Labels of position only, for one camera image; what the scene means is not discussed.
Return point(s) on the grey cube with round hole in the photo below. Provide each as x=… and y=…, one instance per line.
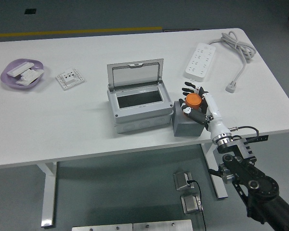
x=185, y=127

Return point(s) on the purple plate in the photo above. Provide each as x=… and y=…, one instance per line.
x=7, y=83

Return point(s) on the silver floor outlet box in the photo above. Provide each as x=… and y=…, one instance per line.
x=191, y=204
x=181, y=180

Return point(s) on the silver metal plate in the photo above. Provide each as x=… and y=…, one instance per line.
x=161, y=226
x=101, y=227

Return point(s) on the black table control panel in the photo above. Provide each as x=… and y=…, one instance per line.
x=262, y=138

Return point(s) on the grey plastic junction box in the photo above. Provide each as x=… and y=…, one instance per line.
x=139, y=118

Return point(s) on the white wall socket panel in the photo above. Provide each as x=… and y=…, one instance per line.
x=69, y=79

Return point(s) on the white table leg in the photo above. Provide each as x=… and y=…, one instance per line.
x=208, y=154
x=49, y=192

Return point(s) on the white power strip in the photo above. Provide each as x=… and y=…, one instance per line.
x=200, y=62

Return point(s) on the clear hinged box lid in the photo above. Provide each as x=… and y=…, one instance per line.
x=135, y=74

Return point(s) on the small white plastic part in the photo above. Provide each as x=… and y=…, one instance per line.
x=27, y=74

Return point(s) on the orange cylinder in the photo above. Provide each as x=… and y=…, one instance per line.
x=192, y=99

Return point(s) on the long white switch module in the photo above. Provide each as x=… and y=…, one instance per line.
x=19, y=68

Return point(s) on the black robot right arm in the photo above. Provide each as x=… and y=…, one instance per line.
x=262, y=185

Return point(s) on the flat white plastic plate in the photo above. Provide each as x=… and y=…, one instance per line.
x=37, y=73

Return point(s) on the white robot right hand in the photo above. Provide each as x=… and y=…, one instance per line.
x=215, y=120

